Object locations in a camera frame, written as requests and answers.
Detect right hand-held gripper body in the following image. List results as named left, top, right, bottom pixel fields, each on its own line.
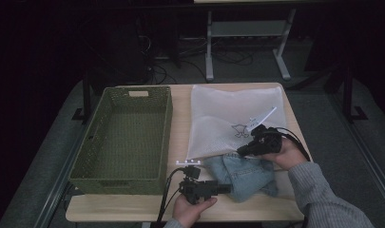
left=246, top=106, right=283, bottom=157

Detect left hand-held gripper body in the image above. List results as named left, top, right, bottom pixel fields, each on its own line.
left=175, top=160, right=221, bottom=205

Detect light blue denim jeans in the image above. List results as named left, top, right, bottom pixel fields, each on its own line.
left=202, top=152, right=279, bottom=203

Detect white mesh laundry bag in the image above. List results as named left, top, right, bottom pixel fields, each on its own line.
left=185, top=85, right=297, bottom=192

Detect green woven basket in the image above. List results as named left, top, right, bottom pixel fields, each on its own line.
left=68, top=85, right=174, bottom=196

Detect person's left hand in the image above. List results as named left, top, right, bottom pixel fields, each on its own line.
left=171, top=193, right=219, bottom=228

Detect person's right hand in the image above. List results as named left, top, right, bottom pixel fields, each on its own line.
left=260, top=137, right=309, bottom=171

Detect black metal stand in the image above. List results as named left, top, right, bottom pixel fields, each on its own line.
left=71, top=70, right=93, bottom=123
left=337, top=65, right=369, bottom=123

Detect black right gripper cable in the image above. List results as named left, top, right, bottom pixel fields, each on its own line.
left=275, top=126, right=312, bottom=162

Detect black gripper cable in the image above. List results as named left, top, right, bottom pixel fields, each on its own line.
left=156, top=166, right=187, bottom=223
left=275, top=126, right=312, bottom=162

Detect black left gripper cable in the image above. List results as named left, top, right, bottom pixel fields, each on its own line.
left=156, top=166, right=187, bottom=223

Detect tangle of black floor cables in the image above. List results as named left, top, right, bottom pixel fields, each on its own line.
left=144, top=32, right=255, bottom=86

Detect white metal desk frame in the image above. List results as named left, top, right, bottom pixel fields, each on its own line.
left=204, top=9, right=298, bottom=82

